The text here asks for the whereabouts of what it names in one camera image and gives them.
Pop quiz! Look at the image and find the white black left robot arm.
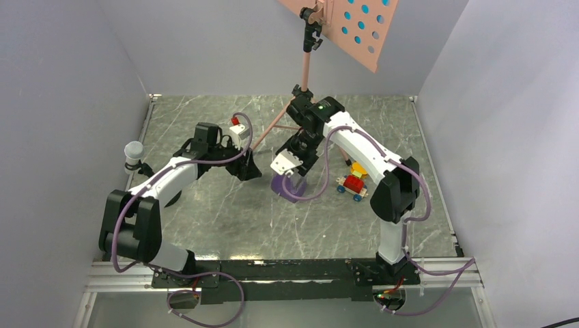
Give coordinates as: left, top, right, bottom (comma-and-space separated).
98, 122, 262, 287

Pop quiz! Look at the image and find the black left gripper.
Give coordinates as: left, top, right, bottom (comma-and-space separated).
209, 135, 262, 181

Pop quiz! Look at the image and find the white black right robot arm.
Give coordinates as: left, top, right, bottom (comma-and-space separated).
270, 96, 420, 284

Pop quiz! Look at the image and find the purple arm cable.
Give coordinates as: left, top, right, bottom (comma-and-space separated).
281, 126, 477, 317
110, 112, 254, 328

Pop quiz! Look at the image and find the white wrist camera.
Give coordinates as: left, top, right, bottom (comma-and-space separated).
229, 117, 250, 149
270, 149, 303, 177

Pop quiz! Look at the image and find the aluminium frame rail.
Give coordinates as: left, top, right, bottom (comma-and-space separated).
72, 257, 498, 327

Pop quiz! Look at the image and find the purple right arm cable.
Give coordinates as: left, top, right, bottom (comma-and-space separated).
281, 126, 477, 317

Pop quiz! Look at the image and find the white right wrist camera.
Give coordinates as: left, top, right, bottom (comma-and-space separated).
270, 149, 303, 177

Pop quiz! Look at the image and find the grey microphone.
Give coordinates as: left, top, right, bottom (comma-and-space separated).
124, 141, 152, 176

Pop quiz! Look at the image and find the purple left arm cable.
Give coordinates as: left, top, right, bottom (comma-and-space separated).
110, 112, 254, 328

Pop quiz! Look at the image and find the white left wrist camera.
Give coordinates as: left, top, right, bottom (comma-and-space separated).
229, 117, 250, 149

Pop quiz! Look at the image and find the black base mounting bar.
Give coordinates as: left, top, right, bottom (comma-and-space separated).
152, 258, 421, 305

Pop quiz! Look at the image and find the red wooden toy car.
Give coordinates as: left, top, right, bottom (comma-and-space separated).
336, 162, 369, 202

